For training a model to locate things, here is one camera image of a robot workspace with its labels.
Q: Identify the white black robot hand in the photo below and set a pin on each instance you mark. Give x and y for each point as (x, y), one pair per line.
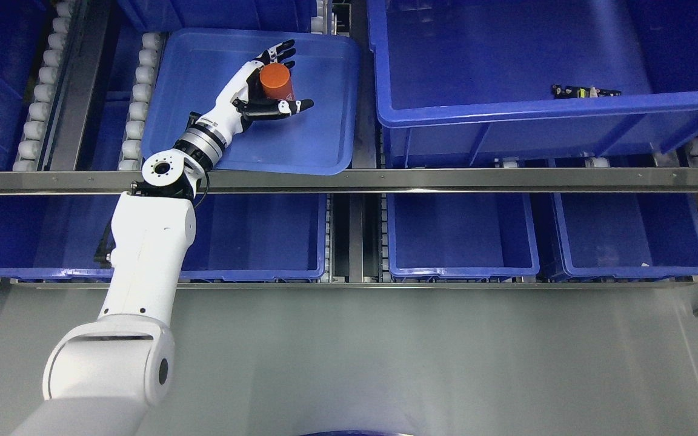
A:
(243, 101)

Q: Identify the small black part in bin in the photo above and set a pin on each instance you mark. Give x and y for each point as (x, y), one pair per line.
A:
(575, 92)

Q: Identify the white roller track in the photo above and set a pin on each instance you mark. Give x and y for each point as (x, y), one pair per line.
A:
(34, 148)

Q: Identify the blue lower bin far left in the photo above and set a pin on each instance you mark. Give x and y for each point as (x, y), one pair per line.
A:
(53, 238)

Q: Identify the shallow blue tray bin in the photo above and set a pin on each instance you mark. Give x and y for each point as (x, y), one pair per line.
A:
(198, 62)

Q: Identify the steel shelf front rail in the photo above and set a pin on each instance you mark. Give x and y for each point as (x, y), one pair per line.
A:
(366, 181)

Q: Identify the large blue upper bin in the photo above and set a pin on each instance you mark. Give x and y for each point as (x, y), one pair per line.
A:
(468, 83)

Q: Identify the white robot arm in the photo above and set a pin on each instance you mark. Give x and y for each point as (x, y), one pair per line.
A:
(103, 377)

